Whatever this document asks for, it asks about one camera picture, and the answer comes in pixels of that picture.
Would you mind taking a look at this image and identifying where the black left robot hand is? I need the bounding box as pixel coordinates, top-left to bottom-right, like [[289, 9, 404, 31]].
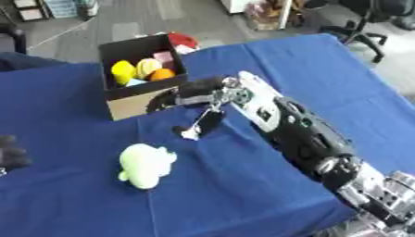
[[0, 134, 32, 171]]

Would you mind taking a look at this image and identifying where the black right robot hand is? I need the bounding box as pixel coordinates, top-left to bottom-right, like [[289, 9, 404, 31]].
[[145, 76, 227, 142]]

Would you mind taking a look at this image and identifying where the cardboard box with black inside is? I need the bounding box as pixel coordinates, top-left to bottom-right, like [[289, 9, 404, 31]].
[[97, 33, 190, 121]]

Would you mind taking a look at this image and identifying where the orange toy fruit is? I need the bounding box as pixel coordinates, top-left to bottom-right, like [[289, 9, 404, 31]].
[[147, 68, 177, 82]]

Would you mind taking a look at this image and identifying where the pink block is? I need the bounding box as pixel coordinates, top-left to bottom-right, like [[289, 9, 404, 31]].
[[152, 50, 177, 70]]

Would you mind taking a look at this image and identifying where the red round object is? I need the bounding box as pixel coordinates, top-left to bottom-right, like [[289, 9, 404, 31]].
[[165, 31, 201, 56]]

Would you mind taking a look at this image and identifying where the pale yellow toy fruit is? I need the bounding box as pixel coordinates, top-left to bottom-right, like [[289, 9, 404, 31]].
[[134, 57, 164, 80]]

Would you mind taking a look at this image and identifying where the light blue block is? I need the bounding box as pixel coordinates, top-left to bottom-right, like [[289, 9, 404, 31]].
[[124, 78, 149, 88]]

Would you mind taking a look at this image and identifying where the yellow toy lemon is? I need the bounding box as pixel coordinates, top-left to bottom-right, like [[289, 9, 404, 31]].
[[110, 59, 138, 86]]

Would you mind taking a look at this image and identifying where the pale green soft toy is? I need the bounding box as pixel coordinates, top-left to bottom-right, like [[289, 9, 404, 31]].
[[117, 143, 179, 190]]

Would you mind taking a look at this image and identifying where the white storage shelf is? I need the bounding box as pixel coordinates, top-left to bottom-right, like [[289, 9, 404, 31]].
[[11, 0, 101, 22]]

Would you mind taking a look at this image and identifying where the black office chair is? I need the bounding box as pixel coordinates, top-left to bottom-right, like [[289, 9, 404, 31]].
[[318, 0, 415, 64]]

